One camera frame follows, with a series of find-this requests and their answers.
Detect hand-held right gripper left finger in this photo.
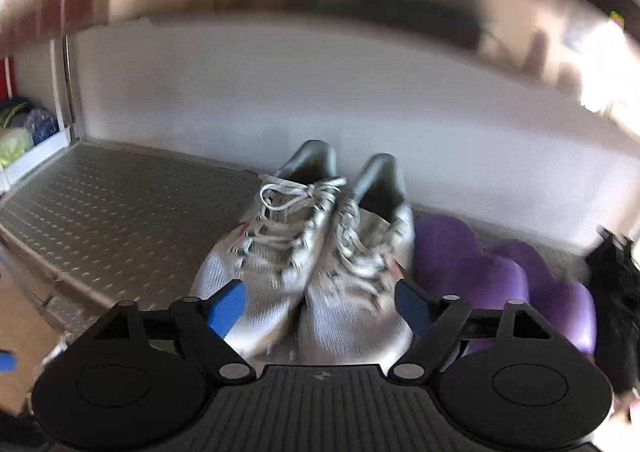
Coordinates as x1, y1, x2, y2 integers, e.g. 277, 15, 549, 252
92, 279, 258, 381

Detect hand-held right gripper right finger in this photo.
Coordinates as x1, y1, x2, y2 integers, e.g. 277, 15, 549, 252
387, 279, 556, 380

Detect grey mesh sneaker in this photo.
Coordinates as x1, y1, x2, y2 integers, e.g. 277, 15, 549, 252
190, 141, 346, 358
299, 153, 416, 365

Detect purple slipper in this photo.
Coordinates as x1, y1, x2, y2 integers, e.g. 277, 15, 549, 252
412, 214, 531, 358
487, 239, 598, 358

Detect metal shoe rack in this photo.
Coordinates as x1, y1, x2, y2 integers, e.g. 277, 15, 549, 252
0, 0, 640, 348

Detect black grey-soled sneaker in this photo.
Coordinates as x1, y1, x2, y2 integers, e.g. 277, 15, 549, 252
587, 227, 640, 398

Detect white storage cart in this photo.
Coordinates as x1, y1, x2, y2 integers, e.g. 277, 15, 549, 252
0, 56, 81, 193

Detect yellow-green packets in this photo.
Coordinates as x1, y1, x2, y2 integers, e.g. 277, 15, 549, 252
0, 102, 36, 167

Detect blue packets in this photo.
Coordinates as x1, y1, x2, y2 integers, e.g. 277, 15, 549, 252
25, 106, 58, 145

